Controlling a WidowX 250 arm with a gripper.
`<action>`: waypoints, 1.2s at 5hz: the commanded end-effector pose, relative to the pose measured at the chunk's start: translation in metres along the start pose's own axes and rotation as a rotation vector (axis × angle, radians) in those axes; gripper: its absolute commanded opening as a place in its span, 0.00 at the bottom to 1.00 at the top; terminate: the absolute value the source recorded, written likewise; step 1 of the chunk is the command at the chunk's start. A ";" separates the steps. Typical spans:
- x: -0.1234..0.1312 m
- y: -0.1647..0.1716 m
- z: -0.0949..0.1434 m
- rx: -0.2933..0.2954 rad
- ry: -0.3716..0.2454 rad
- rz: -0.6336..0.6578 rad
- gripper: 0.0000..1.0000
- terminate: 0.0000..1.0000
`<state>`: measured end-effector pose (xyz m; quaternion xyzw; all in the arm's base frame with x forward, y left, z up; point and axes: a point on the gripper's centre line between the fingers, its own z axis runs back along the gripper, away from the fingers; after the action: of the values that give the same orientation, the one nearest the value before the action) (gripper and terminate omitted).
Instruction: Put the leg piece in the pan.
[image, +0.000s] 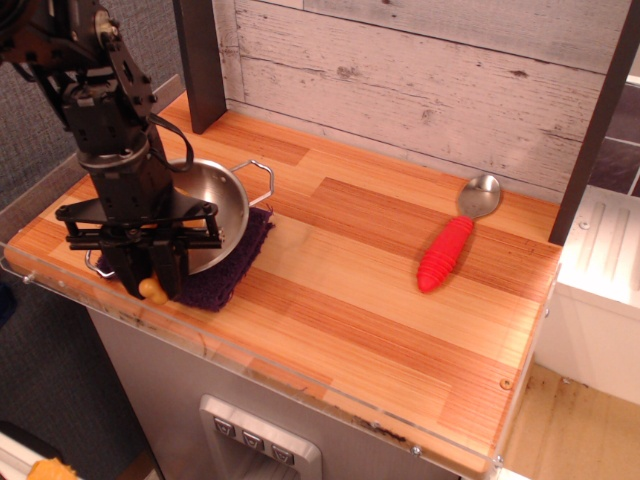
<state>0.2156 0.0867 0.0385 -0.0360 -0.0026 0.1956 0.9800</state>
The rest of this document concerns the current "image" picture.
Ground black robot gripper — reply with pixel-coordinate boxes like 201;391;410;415
55;149;222;299

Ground small steel two-handled pan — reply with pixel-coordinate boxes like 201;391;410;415
77;159;275;274

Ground tan toy chicken leg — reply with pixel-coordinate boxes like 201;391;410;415
139;188;208;305

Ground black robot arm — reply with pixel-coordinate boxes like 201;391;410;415
1;1;222;303

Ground clear acrylic table guard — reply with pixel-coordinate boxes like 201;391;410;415
0;75;561;474

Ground purple folded cloth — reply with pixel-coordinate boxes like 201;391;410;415
95;205;275;314

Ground grey toy fridge cabinet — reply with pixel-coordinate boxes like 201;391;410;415
85;305;464;480

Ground silver dispenser button panel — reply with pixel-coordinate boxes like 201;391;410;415
199;395;323;479

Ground orange object bottom left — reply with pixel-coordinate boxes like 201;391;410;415
26;458;79;480

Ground white toy sink unit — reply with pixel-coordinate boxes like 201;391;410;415
535;186;639;403

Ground red-handled metal spoon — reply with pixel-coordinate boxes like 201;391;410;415
416;174;501;293

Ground dark right shelf post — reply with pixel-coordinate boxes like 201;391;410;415
548;0;639;246

